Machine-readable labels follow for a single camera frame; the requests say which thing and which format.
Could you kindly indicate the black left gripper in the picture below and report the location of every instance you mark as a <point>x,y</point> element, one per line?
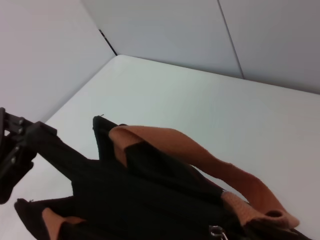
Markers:
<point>2,125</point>

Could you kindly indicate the silver metal zipper pull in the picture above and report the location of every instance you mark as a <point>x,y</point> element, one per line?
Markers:
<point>215,231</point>

